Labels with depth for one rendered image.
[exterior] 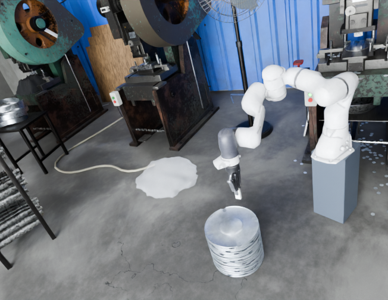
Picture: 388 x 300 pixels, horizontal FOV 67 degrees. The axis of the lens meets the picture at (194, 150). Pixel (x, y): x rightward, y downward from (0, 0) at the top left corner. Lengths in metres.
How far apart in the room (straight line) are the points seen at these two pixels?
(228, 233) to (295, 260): 0.40
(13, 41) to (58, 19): 0.66
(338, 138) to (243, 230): 0.66
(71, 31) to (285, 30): 2.49
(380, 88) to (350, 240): 0.93
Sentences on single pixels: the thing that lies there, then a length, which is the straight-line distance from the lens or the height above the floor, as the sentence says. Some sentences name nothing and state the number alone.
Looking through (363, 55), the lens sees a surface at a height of 0.78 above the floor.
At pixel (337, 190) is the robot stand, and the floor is 0.23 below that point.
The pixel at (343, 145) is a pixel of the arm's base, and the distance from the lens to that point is 1.66.
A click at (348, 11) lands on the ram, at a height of 1.00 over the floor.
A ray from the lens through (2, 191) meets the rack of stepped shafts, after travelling 2.33.
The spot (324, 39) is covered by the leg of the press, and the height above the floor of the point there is 0.76.
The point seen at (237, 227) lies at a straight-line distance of 1.61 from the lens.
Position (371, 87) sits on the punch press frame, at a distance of 2.15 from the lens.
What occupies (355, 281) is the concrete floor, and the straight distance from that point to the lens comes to 1.72.
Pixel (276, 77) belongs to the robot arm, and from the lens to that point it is 1.64.
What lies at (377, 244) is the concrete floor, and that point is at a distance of 1.88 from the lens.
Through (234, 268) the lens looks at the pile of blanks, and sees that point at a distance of 1.66.
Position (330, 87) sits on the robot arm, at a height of 0.83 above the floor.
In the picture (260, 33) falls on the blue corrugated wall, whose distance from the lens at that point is 3.60.
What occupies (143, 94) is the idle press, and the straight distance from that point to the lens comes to 2.86.
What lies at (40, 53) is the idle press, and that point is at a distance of 3.79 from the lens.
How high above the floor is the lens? 1.41
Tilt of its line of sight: 30 degrees down
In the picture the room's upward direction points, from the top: 15 degrees counter-clockwise
